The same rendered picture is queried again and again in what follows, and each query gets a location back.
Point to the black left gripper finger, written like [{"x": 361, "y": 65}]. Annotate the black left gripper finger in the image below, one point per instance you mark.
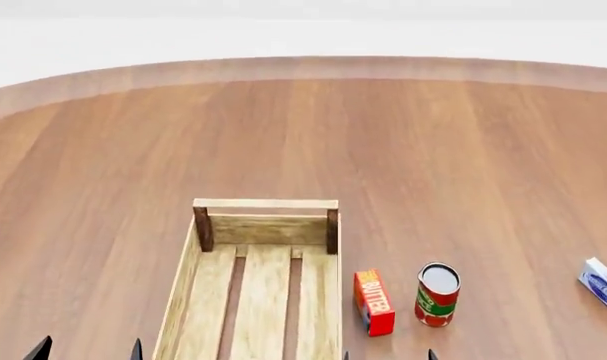
[
  {"x": 137, "y": 351},
  {"x": 40, "y": 350}
]

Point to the light wooden slatted tray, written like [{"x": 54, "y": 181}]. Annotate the light wooden slatted tray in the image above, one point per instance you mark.
[{"x": 263, "y": 292}]

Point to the red tomato sauce can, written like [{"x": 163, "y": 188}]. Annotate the red tomato sauce can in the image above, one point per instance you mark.
[{"x": 437, "y": 296}]

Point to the red butter box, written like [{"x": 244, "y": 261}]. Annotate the red butter box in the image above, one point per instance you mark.
[{"x": 375, "y": 302}]

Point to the white blue carton box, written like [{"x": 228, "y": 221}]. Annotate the white blue carton box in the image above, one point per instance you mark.
[{"x": 603, "y": 285}]

